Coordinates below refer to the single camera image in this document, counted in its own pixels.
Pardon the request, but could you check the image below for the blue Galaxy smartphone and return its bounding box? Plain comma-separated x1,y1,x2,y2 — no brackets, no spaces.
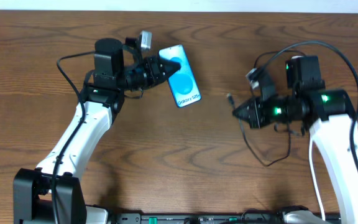
158,45,201,108

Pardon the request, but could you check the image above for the black USB charging cable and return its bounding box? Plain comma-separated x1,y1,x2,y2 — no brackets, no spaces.
226,49,307,167

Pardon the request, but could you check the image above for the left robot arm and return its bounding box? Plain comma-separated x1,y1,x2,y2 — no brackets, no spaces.
13,35,181,223

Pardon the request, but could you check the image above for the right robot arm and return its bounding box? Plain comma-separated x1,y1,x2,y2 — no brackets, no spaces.
232,56,358,223

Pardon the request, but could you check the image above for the white USB charger adapter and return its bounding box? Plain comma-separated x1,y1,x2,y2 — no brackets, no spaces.
291,55,305,60

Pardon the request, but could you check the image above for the black right camera cable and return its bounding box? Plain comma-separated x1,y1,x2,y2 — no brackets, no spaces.
259,40,358,215

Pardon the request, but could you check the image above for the black camera cable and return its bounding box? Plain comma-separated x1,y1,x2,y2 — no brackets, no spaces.
259,40,358,215
50,51,96,224

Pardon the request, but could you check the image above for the black left camera cable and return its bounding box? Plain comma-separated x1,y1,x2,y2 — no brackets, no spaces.
50,51,96,224

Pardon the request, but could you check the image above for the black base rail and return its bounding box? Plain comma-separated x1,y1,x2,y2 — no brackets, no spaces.
85,203,341,224

